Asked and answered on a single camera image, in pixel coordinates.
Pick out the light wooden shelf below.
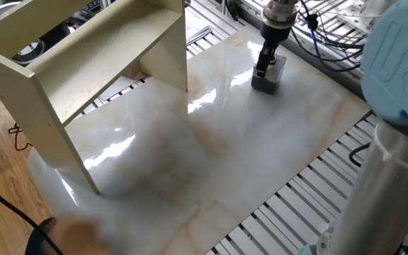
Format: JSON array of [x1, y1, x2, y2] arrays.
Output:
[[0, 0, 189, 196]]

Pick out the thick black cable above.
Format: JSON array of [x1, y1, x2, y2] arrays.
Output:
[[0, 172, 64, 255]]

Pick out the blue cable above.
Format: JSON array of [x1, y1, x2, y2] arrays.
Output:
[[290, 0, 364, 74]]

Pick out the person right hand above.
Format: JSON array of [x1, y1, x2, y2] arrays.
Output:
[[53, 217, 115, 255]]

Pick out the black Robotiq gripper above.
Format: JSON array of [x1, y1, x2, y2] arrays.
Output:
[[255, 21, 293, 79]]

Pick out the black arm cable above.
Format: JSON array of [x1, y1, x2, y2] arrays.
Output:
[[347, 141, 372, 168]]

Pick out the glossy marble pattern board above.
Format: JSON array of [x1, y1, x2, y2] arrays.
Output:
[[26, 23, 372, 255]]

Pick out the printed paper stack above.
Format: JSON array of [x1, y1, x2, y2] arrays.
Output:
[[185, 8, 226, 47]]

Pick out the grey aluminium edge rail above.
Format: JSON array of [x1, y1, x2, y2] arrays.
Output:
[[241, 0, 368, 100]]

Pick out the grey red push-button box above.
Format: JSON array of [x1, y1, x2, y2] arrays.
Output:
[[250, 55, 288, 96]]

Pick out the tangled thin black cable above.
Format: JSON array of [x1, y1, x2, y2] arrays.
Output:
[[7, 122, 34, 152]]

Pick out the silver perforated metal plate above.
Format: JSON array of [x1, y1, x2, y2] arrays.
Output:
[[336, 0, 380, 26]]

